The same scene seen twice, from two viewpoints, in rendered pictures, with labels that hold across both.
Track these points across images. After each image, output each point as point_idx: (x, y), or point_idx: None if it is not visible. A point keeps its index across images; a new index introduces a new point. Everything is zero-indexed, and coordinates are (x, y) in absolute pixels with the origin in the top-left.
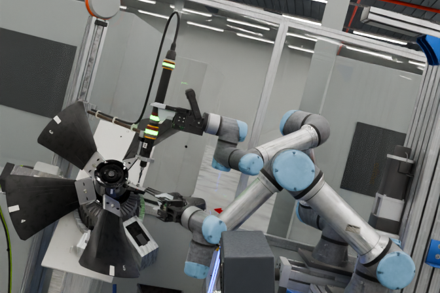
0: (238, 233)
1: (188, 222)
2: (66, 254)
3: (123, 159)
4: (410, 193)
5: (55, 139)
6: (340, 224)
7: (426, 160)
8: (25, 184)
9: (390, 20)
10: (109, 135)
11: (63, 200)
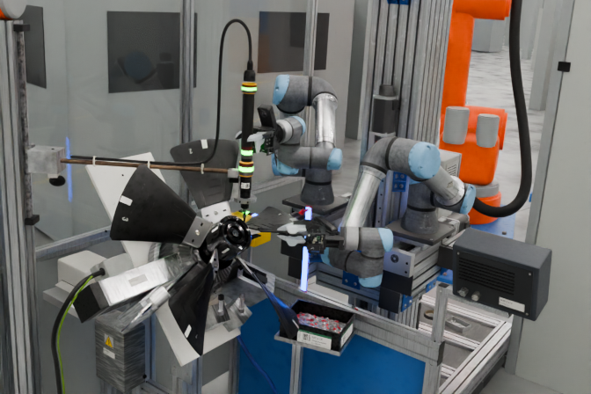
0: (470, 240)
1: (359, 244)
2: None
3: (201, 207)
4: (400, 124)
5: (135, 225)
6: (444, 185)
7: (416, 95)
8: (185, 298)
9: None
10: (111, 179)
11: (208, 288)
